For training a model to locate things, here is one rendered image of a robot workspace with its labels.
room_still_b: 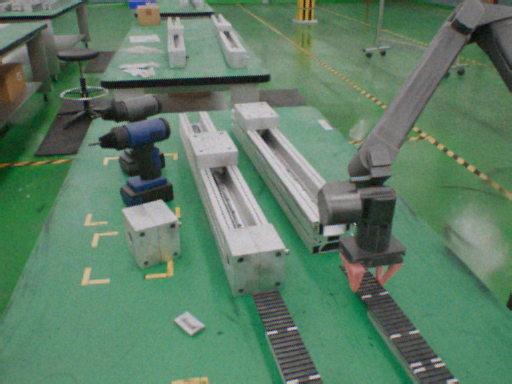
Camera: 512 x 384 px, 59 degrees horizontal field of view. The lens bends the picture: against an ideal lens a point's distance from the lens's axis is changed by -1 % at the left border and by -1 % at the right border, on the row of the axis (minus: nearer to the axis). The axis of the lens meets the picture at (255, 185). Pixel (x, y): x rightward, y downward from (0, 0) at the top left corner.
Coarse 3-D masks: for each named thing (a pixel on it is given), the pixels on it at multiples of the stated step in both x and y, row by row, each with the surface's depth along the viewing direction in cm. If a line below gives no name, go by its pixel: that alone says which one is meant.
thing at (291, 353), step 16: (256, 304) 80; (272, 304) 80; (272, 320) 77; (288, 320) 77; (272, 336) 73; (288, 336) 74; (288, 352) 71; (304, 352) 70; (288, 368) 68; (304, 368) 68
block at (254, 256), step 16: (224, 240) 90; (240, 240) 87; (256, 240) 87; (272, 240) 87; (224, 256) 93; (240, 256) 83; (256, 256) 84; (272, 256) 85; (240, 272) 85; (256, 272) 86; (272, 272) 87; (240, 288) 87; (256, 288) 88; (272, 288) 89
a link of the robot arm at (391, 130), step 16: (464, 16) 87; (480, 16) 87; (448, 32) 88; (464, 32) 88; (432, 48) 87; (448, 48) 88; (416, 64) 88; (432, 64) 86; (448, 64) 87; (416, 80) 84; (432, 80) 85; (400, 96) 83; (416, 96) 83; (384, 112) 84; (400, 112) 82; (416, 112) 82; (384, 128) 79; (400, 128) 80; (368, 144) 78; (384, 144) 78; (400, 144) 79; (352, 160) 81; (352, 176) 82
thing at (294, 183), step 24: (240, 144) 156; (264, 144) 134; (288, 144) 134; (264, 168) 129; (288, 168) 126; (312, 168) 119; (288, 192) 110; (312, 192) 115; (288, 216) 112; (312, 216) 97; (312, 240) 99; (336, 240) 99
